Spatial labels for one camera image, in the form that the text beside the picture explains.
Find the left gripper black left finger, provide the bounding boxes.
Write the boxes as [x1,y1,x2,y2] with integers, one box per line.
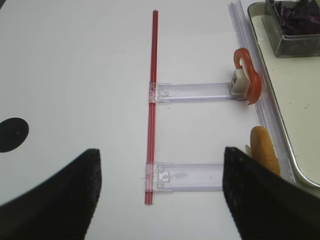
[0,148,102,240]

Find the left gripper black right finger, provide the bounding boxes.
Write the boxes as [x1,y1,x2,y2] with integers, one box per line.
[222,147,320,240]

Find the tomato slices on holder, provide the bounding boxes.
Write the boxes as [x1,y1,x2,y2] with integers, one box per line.
[233,47,262,105]

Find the white tomato holder block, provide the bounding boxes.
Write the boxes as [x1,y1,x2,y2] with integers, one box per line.
[229,58,250,98]

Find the bottom bun half left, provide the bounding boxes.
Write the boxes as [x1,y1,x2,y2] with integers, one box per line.
[250,126,281,177]

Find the white bottom bun holder block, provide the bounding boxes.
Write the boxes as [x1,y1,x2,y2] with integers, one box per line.
[245,144,252,157]

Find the black round table mark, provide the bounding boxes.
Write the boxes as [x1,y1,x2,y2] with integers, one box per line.
[0,117,29,153]

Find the white metal tray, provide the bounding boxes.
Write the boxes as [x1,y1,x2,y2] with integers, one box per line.
[247,0,320,187]

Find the left red strip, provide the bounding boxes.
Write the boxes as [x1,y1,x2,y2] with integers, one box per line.
[144,10,159,205]

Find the clear plastic salad container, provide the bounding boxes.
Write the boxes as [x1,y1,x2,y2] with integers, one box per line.
[262,0,320,58]

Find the purple cabbage leaves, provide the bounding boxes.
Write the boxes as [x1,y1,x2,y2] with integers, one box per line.
[272,0,320,36]

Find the left lower clear cross rail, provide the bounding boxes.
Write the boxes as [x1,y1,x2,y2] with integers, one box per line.
[145,162,224,193]

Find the clear cross rail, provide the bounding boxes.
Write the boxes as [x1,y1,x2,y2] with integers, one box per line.
[145,162,224,193]
[148,82,247,103]

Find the left upper clear cross rail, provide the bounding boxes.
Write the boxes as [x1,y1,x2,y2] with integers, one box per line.
[148,82,247,103]

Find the left clear long rail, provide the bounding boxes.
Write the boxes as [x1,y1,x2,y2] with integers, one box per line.
[228,0,297,184]

